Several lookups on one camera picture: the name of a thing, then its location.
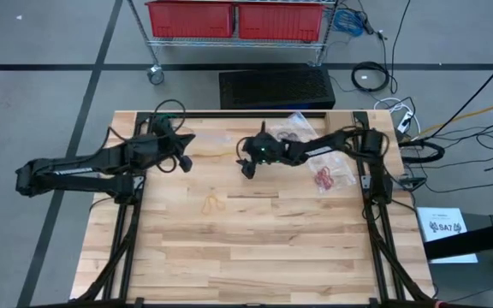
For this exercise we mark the dark purple rubber band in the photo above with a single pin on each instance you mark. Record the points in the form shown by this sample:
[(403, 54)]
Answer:
[(288, 135)]

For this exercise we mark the black beam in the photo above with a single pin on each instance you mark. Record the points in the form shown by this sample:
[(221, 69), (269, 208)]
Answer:
[(477, 237)]

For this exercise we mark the red rubber bands bunch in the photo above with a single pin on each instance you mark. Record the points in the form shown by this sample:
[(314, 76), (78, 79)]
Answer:
[(324, 179)]

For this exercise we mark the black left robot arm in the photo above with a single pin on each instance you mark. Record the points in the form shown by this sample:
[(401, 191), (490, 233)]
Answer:
[(79, 171)]

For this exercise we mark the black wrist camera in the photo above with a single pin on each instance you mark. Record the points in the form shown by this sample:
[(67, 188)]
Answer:
[(247, 170), (186, 164)]

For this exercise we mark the black perforated floor platform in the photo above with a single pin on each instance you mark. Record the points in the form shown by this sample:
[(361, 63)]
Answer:
[(274, 87)]

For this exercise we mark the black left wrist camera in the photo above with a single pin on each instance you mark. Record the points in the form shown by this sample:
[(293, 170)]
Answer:
[(186, 164)]

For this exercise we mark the brown cardboard box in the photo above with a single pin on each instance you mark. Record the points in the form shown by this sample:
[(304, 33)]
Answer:
[(336, 122)]

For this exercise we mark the yellow rubber band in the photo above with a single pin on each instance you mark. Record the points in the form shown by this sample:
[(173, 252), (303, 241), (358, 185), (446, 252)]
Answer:
[(223, 208), (216, 154)]

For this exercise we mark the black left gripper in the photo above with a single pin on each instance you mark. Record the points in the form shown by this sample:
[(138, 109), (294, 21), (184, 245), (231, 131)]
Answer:
[(161, 145)]

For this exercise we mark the black tray with blue items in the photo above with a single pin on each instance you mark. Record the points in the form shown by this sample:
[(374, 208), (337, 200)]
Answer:
[(251, 114)]

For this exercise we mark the white SA7 paper sign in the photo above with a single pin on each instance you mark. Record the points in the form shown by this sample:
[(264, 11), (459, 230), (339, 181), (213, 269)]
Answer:
[(443, 239)]

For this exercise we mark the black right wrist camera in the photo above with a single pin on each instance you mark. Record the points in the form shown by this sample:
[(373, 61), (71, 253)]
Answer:
[(247, 170)]

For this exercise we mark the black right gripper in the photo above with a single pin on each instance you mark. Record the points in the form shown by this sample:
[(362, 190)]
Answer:
[(263, 147)]

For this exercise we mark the red plastic storage bin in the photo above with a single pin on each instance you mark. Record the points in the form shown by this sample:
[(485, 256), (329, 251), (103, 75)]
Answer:
[(280, 21), (191, 19)]

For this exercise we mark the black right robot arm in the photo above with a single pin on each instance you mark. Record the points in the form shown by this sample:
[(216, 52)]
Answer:
[(319, 149)]

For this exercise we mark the white power strip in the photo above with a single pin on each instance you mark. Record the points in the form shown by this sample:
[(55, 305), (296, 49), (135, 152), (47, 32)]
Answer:
[(404, 122)]

